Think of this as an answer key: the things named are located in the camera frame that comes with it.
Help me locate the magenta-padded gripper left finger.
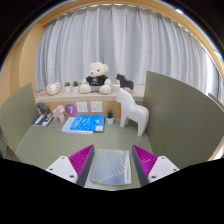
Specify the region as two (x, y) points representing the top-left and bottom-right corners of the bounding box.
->
(45, 144), (96, 188)

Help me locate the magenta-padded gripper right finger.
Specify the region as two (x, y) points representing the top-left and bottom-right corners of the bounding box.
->
(131, 144), (181, 187)

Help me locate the blue towel with yellow leaf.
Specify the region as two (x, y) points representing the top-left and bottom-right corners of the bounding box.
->
(89, 148), (133, 186)

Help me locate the bright blue book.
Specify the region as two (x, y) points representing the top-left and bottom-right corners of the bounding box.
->
(69, 114), (106, 133)

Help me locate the pink horse figurine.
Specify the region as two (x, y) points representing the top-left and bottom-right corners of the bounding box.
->
(52, 104), (66, 124)

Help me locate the large white horse figurine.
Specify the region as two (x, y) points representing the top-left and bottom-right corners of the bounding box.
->
(115, 87), (150, 138)

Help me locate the round purple number sign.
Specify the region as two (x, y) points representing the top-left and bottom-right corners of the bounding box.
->
(64, 103), (79, 117)

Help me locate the green desk divider panel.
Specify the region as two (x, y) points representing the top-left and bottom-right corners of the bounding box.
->
(0, 82), (39, 154)
(142, 70), (224, 170)
(208, 92), (224, 111)

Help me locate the wooden desk shelf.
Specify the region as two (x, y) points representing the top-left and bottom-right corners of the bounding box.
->
(34, 83), (147, 118)

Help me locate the dark grey horse figurine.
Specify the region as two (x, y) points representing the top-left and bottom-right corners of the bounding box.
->
(36, 101), (52, 118)

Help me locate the small orange and white plush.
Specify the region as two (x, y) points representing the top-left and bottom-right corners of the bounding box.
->
(45, 81), (62, 97)

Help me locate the black horse figurine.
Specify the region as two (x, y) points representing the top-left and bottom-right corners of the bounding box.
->
(115, 73), (135, 91)

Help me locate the cream teddy bear, black shirt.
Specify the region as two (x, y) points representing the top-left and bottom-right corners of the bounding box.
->
(78, 61), (113, 95)

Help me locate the white-grey curtain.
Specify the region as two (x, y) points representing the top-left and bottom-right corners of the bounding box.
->
(34, 3), (209, 93)

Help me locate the white wall socket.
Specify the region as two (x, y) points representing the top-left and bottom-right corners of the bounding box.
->
(90, 101), (104, 114)
(75, 101), (89, 114)

